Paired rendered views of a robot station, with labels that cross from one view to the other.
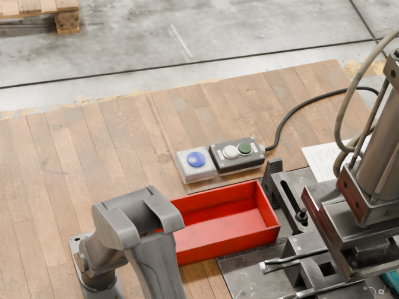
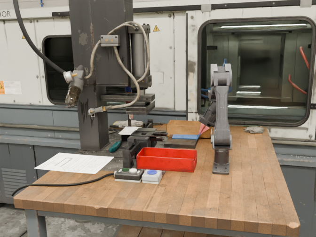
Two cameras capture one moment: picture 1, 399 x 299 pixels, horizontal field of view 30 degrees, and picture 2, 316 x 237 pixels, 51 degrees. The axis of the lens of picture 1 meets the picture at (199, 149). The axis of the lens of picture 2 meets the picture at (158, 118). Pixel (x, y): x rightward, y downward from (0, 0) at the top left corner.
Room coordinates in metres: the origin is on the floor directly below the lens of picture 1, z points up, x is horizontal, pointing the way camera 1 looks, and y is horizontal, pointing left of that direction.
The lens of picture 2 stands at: (1.90, 0.82, 1.45)
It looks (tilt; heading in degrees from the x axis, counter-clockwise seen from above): 14 degrees down; 220
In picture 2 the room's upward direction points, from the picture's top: 1 degrees counter-clockwise
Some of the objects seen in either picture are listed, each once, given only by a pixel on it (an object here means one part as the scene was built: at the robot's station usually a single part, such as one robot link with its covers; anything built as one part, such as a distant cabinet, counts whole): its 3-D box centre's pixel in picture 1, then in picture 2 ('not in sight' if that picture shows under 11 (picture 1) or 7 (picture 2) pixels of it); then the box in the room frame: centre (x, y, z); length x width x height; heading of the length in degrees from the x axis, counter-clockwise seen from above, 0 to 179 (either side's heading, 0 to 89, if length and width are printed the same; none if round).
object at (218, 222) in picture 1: (209, 224); (167, 159); (0.84, -0.04, 0.93); 0.25 x 0.12 x 0.06; 117
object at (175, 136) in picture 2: not in sight; (186, 134); (0.49, -0.19, 0.93); 0.15 x 0.07 x 0.03; 121
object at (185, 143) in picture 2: not in sight; (181, 141); (0.54, -0.18, 0.91); 0.17 x 0.16 x 0.02; 27
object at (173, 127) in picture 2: not in sight; (189, 129); (0.39, -0.24, 0.93); 0.25 x 0.13 x 0.08; 117
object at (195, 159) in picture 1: (196, 161); (152, 173); (0.99, 0.00, 0.93); 0.04 x 0.04 x 0.02
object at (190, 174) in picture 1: (194, 168); (152, 179); (0.99, 0.00, 0.90); 0.07 x 0.07 x 0.06; 27
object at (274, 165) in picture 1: (276, 183); (128, 157); (0.95, -0.17, 0.95); 0.06 x 0.03 x 0.09; 27
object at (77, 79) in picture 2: not in sight; (76, 85); (0.97, -0.47, 1.25); 0.19 x 0.07 x 0.19; 27
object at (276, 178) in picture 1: (290, 208); (132, 151); (0.89, -0.20, 0.95); 0.15 x 0.03 x 0.10; 27
